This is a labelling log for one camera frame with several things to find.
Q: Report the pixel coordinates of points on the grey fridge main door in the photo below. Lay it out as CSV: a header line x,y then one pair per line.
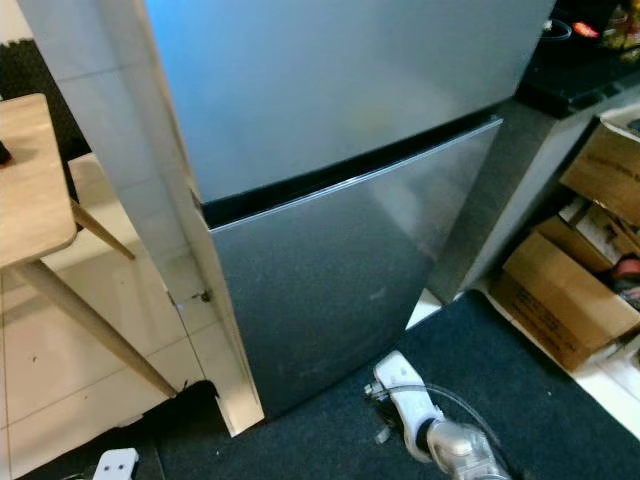
x,y
340,290

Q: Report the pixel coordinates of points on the grey fridge body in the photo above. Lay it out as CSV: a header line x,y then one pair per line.
x,y
510,190

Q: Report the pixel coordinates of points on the grey fridge freezer door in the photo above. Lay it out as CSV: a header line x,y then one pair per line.
x,y
340,90

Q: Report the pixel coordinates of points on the dark grey floor mat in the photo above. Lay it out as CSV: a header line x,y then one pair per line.
x,y
310,450

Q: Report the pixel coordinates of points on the brown cardboard box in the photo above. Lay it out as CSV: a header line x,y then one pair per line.
x,y
605,170
560,300

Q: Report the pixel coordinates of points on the light wooden table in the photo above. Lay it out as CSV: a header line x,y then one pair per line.
x,y
30,190

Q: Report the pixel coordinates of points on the black countertop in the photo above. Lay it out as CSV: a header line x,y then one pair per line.
x,y
560,85

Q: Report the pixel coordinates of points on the black foam puzzle mat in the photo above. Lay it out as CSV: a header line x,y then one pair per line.
x,y
40,90

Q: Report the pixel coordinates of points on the colourful snack packets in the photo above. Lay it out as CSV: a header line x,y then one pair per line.
x,y
610,35

